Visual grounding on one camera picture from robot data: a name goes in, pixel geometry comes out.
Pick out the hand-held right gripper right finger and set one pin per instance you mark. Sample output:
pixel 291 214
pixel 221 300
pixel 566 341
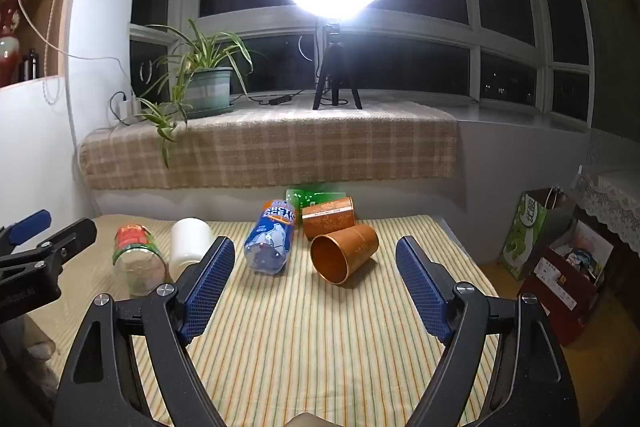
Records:
pixel 420 282

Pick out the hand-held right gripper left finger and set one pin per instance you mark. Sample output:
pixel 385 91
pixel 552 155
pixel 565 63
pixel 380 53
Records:
pixel 212 279

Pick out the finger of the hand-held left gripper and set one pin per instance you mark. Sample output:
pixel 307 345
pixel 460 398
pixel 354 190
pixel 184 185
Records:
pixel 30 225
pixel 75 234

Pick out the orange cup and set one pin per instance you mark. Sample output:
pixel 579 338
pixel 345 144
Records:
pixel 352 244

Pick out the white cup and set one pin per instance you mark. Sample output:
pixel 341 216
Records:
pixel 190 242

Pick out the clear jar with red label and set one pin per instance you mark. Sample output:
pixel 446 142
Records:
pixel 135 252

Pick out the blue labelled plastic bottle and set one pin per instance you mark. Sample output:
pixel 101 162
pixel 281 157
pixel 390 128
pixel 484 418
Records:
pixel 272 237

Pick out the orange cylinder can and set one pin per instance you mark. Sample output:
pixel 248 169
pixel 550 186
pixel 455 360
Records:
pixel 327 217

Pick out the green paper bag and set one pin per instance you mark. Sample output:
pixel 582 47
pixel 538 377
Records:
pixel 525 232

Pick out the green packet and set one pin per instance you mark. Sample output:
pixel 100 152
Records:
pixel 315 198

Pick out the dark red gift bag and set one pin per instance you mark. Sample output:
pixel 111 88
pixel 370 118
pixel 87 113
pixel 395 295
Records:
pixel 550 312

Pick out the white power adapter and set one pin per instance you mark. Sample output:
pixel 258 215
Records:
pixel 131 109

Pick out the dark bottle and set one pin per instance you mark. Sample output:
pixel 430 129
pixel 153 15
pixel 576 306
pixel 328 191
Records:
pixel 30 67

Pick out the plaid cloth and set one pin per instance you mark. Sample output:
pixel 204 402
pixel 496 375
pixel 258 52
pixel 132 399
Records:
pixel 300 142

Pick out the red vase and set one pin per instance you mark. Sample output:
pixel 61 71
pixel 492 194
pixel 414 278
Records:
pixel 7 57

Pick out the potted spider plant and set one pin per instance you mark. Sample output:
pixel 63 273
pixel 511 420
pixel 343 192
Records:
pixel 210 89

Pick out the white lace cloth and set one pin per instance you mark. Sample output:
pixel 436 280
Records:
pixel 615 202

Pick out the black tripod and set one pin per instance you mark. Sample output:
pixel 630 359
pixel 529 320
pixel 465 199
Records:
pixel 332 57

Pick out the white window frame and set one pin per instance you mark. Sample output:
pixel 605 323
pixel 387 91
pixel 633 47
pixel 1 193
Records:
pixel 400 32

